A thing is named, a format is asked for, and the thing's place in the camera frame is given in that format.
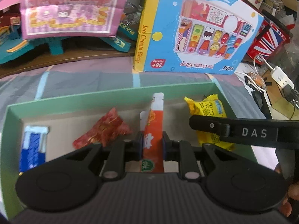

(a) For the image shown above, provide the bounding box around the person's right hand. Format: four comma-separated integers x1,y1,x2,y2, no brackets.
281,183,299,222

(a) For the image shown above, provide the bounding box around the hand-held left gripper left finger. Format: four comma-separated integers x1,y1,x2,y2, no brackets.
67,131,143,181

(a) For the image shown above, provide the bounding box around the blue snack packet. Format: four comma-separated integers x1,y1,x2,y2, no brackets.
19,125,50,173

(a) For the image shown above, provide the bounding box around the red flag print tin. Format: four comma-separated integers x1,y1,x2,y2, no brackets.
248,16,291,61

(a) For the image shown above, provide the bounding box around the blue toy box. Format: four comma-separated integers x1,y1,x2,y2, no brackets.
133,0,264,75

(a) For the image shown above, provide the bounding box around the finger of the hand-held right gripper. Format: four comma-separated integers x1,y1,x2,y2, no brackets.
189,115,230,143

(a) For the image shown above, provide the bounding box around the yellow snack packet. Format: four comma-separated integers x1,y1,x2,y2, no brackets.
184,94,235,151

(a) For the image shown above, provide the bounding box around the orange round object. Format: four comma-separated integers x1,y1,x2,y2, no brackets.
249,73,264,85

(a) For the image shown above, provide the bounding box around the red snack packet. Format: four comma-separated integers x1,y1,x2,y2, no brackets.
72,108,133,149

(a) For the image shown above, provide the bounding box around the white power strip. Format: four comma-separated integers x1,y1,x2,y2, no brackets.
269,66,295,89

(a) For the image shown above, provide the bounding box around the green cardboard box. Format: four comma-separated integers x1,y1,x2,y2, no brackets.
0,82,263,220

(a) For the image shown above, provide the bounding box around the pink gift bag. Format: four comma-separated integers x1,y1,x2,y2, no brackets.
20,0,133,40

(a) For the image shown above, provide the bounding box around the black flat device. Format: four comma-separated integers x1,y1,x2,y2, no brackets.
252,89,272,119

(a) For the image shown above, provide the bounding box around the white cable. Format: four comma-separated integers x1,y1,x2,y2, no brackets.
243,54,274,91

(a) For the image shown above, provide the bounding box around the teal toy track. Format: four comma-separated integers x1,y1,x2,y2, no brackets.
0,16,138,64

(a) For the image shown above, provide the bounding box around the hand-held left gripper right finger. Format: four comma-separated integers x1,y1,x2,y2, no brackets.
163,131,236,181

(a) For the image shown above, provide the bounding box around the orange white snack packet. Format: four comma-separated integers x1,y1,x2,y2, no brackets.
140,93,165,173

